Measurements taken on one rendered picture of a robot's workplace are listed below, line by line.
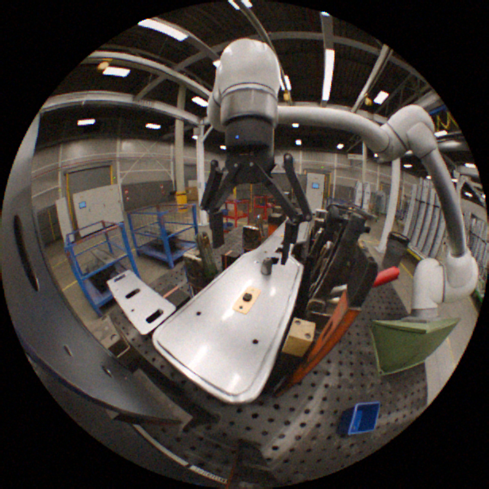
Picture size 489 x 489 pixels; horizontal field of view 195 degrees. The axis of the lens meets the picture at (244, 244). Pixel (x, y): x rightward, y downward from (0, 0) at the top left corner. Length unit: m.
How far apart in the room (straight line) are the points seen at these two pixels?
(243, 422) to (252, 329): 0.35
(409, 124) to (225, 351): 0.78
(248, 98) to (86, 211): 7.82
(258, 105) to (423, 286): 0.80
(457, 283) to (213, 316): 0.84
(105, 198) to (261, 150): 8.02
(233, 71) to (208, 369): 0.44
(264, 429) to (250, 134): 0.66
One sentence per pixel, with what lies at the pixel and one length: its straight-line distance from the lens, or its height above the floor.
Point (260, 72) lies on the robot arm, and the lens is 0.26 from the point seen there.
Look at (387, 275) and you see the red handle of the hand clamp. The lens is 0.27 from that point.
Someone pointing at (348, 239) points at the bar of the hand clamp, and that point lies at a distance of 0.21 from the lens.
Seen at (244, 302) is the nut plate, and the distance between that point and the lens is 0.32.
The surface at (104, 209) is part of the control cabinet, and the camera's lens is 8.09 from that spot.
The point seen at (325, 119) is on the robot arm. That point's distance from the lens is 0.46.
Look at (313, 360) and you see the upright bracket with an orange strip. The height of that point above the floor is 1.05.
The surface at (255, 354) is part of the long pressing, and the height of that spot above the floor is 1.00.
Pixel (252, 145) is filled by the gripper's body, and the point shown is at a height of 1.30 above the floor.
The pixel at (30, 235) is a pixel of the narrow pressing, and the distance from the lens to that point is 0.16.
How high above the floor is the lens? 1.24
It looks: 24 degrees down
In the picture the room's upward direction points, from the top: straight up
